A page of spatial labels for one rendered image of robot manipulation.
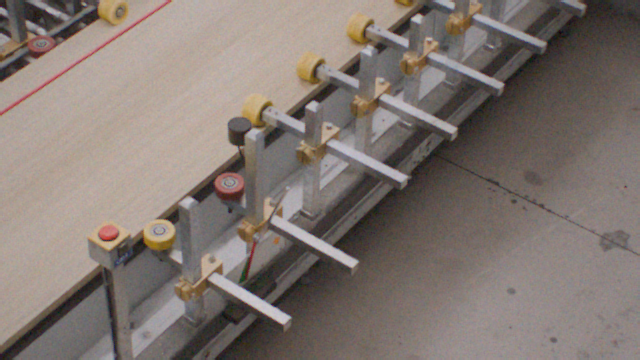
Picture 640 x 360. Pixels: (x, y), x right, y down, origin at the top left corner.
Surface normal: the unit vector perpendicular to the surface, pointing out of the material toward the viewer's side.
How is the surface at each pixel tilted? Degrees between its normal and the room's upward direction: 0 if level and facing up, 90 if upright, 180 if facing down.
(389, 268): 0
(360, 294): 0
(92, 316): 90
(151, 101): 0
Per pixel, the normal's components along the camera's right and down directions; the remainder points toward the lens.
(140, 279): 0.80, 0.43
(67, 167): 0.04, -0.73
